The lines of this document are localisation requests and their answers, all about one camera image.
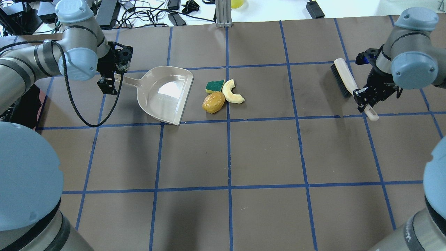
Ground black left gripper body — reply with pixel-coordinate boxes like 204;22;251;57
96;41;133;95

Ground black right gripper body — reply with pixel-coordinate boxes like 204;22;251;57
355;47;403;107

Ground beige hand brush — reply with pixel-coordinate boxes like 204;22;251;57
330;58;379;121

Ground beige plastic dustpan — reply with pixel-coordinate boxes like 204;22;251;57
115;66;194;126

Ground green yellow sponge piece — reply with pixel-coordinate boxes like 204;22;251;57
205;79;225;94

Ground orange potato toy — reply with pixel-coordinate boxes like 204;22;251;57
202;92;226;114

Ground pale curved squash slice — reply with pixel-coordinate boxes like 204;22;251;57
222;79;245;104

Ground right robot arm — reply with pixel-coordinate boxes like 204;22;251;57
352;7;446;251

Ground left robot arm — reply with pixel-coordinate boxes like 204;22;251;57
1;0;133;251

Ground black trash bag bin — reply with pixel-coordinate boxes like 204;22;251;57
1;85;46;130

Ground black power adapter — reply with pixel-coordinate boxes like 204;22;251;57
306;0;325;19

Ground black braided cable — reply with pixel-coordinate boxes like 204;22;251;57
0;40;122;128

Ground aluminium frame post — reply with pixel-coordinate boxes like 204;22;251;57
215;0;233;28

